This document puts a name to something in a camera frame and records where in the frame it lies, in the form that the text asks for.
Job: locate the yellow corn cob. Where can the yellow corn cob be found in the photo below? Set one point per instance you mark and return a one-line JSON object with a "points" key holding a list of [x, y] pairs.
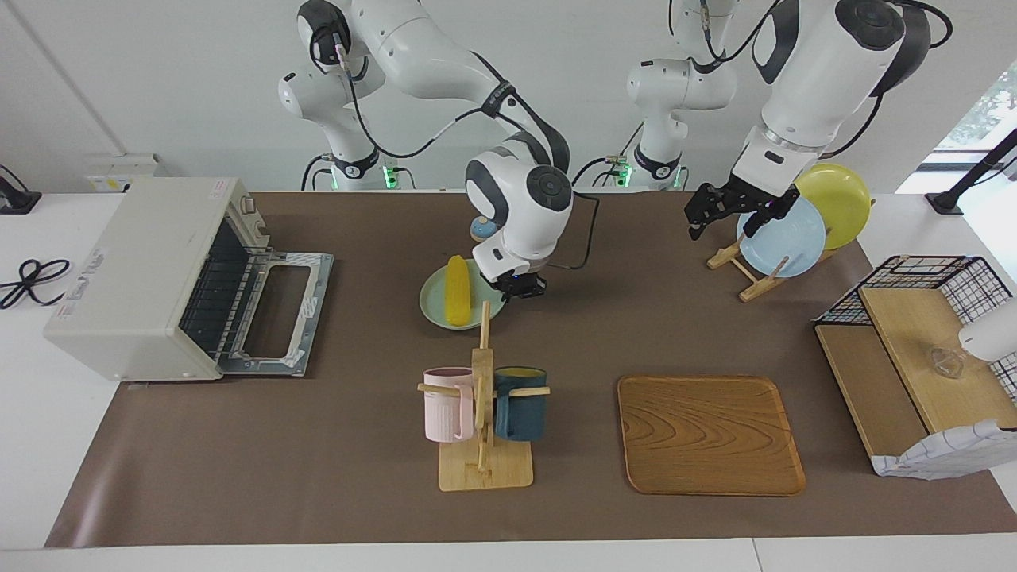
{"points": [[458, 290]]}

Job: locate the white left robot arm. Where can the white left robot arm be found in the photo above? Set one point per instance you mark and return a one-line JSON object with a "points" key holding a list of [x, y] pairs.
{"points": [[818, 71]]}

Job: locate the pale green plate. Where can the pale green plate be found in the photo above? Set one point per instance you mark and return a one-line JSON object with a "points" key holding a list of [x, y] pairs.
{"points": [[433, 306]]}

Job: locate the light blue plate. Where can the light blue plate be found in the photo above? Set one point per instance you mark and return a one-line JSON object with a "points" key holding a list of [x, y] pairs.
{"points": [[786, 242]]}

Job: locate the wooden plate rack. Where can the wooden plate rack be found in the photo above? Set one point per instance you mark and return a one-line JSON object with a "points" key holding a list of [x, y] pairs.
{"points": [[755, 287]]}

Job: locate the small black clamp stand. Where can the small black clamp stand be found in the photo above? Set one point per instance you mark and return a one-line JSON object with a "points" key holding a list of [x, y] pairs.
{"points": [[14, 199]]}

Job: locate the clear drinking glass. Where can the clear drinking glass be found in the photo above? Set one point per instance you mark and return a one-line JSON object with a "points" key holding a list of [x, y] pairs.
{"points": [[945, 361]]}

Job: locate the small blue call bell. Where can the small blue call bell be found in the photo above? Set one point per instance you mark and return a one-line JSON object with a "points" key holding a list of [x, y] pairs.
{"points": [[479, 232]]}

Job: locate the white rounded device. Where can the white rounded device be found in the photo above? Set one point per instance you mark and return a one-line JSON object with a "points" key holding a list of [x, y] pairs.
{"points": [[993, 334]]}

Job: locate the yellow plate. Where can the yellow plate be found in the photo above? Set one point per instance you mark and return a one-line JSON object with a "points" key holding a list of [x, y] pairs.
{"points": [[842, 199]]}

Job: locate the two-tier wooden shelf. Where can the two-tier wooden shelf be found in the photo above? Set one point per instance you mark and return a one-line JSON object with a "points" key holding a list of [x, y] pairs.
{"points": [[914, 334]]}

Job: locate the brown table mat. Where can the brown table mat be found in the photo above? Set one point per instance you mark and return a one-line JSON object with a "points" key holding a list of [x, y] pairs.
{"points": [[334, 445]]}

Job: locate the dark teal mug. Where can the dark teal mug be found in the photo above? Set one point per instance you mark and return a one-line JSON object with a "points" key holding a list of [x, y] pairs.
{"points": [[524, 409]]}

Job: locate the wooden mug tree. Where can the wooden mug tree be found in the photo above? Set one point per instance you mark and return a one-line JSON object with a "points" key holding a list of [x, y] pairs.
{"points": [[485, 469]]}

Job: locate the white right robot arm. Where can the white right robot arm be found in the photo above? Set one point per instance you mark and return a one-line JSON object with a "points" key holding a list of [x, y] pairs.
{"points": [[524, 214]]}

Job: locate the cream toaster oven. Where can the cream toaster oven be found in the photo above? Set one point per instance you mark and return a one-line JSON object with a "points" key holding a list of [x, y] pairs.
{"points": [[127, 270]]}

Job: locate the white checked cloth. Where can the white checked cloth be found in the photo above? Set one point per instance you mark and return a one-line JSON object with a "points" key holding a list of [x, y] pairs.
{"points": [[945, 453]]}

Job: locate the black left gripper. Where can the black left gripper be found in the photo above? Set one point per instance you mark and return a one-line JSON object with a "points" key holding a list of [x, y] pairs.
{"points": [[755, 191]]}

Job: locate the white wall socket box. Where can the white wall socket box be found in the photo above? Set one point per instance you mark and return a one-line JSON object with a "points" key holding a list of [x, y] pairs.
{"points": [[119, 171]]}

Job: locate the wooden serving tray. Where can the wooden serving tray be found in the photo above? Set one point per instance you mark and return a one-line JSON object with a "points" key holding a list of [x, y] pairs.
{"points": [[707, 437]]}

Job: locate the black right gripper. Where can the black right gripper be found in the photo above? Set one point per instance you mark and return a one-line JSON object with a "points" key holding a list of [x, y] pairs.
{"points": [[524, 284]]}

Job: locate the pink mug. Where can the pink mug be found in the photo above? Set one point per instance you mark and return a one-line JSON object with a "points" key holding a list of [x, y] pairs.
{"points": [[445, 409]]}

